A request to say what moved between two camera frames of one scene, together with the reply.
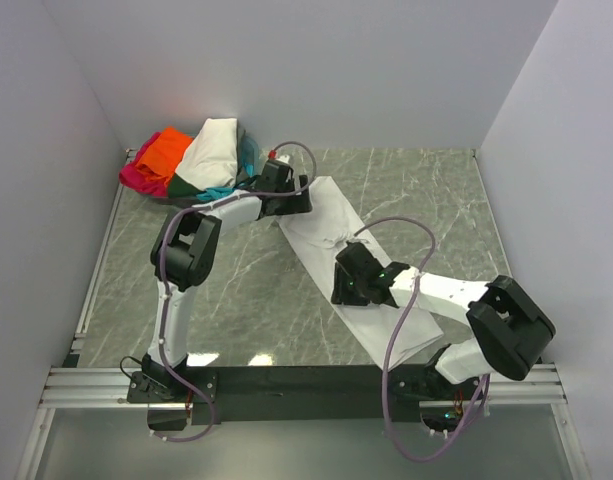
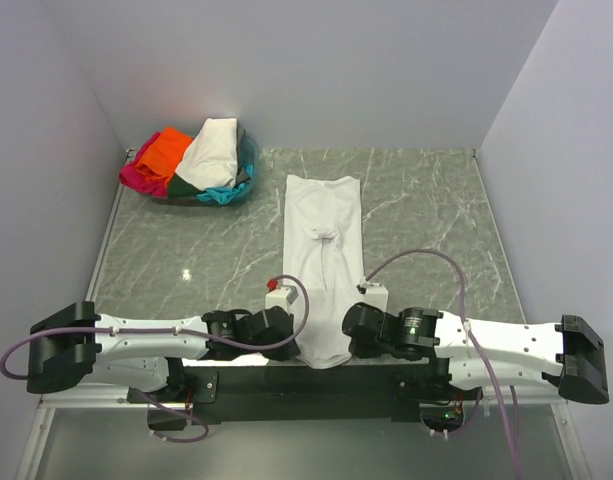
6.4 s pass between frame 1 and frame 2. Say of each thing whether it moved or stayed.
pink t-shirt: stayed
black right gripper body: moved
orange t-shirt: stayed
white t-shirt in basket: stayed
